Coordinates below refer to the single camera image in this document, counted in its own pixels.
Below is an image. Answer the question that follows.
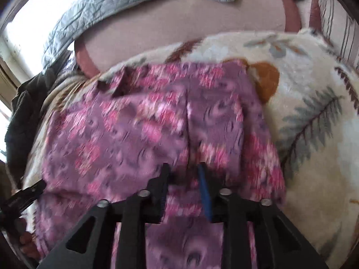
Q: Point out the striped floral cushion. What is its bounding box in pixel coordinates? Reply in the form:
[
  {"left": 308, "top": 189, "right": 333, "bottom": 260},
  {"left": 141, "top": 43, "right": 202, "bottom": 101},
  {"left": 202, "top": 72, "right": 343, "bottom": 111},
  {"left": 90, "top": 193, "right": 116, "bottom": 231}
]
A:
[{"left": 309, "top": 0, "right": 358, "bottom": 70}]

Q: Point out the wooden window frame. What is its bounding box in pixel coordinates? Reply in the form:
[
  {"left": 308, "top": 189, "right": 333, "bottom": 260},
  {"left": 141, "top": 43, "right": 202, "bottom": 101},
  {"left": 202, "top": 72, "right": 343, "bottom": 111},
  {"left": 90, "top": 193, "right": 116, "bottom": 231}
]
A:
[{"left": 0, "top": 58, "right": 20, "bottom": 110}]

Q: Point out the purple floral shirt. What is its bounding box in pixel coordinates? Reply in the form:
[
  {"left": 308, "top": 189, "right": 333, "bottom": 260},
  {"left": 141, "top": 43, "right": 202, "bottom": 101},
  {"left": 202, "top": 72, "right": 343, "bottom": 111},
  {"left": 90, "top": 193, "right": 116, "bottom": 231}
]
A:
[{"left": 35, "top": 61, "right": 285, "bottom": 268}]

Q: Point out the cream leaf-pattern blanket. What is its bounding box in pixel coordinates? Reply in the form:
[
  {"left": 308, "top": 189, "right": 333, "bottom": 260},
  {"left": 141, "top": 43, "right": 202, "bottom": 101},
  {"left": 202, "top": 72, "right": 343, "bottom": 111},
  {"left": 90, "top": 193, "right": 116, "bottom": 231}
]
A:
[{"left": 25, "top": 32, "right": 358, "bottom": 268}]

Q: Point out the pink quilted bedding roll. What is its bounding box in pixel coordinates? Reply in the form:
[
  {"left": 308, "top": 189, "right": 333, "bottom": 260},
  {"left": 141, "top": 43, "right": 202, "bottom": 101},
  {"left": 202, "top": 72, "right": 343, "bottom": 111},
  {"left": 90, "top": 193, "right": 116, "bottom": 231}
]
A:
[{"left": 74, "top": 0, "right": 301, "bottom": 78}]

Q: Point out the dark grey knitted garment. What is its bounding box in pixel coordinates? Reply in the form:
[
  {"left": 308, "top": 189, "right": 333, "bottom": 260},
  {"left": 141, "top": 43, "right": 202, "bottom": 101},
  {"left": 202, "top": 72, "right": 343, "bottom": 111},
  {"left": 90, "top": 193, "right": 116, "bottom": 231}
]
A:
[{"left": 5, "top": 50, "right": 75, "bottom": 186}]

